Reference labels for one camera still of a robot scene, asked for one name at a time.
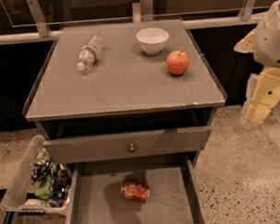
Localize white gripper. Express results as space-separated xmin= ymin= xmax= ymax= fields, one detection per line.
xmin=234 ymin=29 xmax=280 ymax=124

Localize red coke can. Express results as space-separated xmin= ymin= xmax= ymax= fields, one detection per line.
xmin=121 ymin=183 xmax=150 ymax=203

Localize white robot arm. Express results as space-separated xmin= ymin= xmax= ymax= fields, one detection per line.
xmin=234 ymin=0 xmax=280 ymax=124

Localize grey drawer cabinet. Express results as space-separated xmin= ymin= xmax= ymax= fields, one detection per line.
xmin=19 ymin=17 xmax=232 ymax=224

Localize round metal drawer knob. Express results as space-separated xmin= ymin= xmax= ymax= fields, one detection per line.
xmin=127 ymin=144 xmax=135 ymax=153

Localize grey open middle drawer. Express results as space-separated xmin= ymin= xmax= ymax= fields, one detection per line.
xmin=65 ymin=154 xmax=208 ymax=224

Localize grey top drawer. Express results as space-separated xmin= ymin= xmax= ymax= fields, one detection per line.
xmin=43 ymin=126 xmax=212 ymax=164

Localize red apple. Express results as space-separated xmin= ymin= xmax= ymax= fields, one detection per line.
xmin=166 ymin=50 xmax=190 ymax=76

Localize white bowl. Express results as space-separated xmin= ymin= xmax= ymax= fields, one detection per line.
xmin=136 ymin=28 xmax=169 ymax=55

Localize clear plastic water bottle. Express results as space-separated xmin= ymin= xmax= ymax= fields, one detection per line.
xmin=76 ymin=33 xmax=105 ymax=72

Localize metal railing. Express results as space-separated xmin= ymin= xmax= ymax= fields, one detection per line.
xmin=0 ymin=0 xmax=277 ymax=44

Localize snack packets in bin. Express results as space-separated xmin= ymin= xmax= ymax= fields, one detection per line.
xmin=30 ymin=147 xmax=72 ymax=208

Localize clear plastic storage bin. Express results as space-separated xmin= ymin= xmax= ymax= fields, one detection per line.
xmin=0 ymin=135 xmax=68 ymax=215

